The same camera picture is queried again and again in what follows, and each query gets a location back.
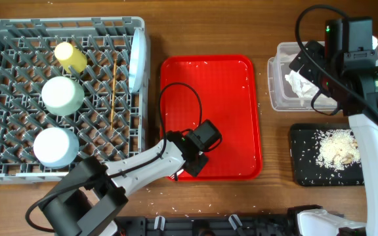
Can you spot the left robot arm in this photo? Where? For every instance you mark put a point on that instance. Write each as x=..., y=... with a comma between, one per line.
x=89, y=197

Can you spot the rice and food scraps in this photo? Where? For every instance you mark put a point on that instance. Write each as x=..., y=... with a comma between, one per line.
x=337, y=149

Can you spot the black tray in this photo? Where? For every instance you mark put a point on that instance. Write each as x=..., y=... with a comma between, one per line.
x=304, y=141

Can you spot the wooden chopstick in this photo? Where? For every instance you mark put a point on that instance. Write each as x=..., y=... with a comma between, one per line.
x=113, y=96

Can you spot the clear plastic bin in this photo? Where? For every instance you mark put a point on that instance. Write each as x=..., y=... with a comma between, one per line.
x=278, y=66

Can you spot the light blue plate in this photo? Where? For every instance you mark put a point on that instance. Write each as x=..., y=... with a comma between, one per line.
x=137, y=61

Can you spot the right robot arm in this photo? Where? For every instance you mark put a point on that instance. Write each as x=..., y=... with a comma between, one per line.
x=345, y=69

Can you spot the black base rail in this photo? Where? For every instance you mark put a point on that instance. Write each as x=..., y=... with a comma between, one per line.
x=270, y=224

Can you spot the light blue small bowl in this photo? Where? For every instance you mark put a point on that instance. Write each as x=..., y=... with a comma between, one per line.
x=56, y=147

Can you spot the grey dishwasher rack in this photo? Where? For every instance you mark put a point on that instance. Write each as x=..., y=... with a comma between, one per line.
x=27, y=62

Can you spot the red plastic tray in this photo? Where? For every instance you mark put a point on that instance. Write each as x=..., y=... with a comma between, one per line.
x=220, y=88

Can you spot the yellow plastic cup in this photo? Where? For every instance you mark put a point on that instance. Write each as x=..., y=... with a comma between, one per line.
x=68, y=56

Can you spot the green bowl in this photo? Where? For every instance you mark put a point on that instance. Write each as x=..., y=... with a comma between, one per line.
x=62, y=96

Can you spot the white napkin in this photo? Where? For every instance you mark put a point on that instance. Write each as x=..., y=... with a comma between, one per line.
x=299, y=87

